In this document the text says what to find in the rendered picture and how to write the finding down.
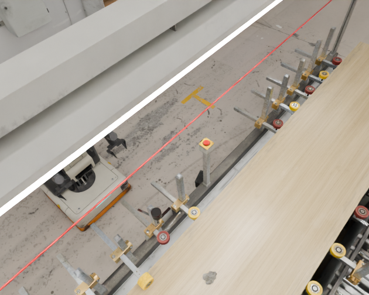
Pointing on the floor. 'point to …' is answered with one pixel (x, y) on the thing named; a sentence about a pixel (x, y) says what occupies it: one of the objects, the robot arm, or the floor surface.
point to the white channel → (80, 61)
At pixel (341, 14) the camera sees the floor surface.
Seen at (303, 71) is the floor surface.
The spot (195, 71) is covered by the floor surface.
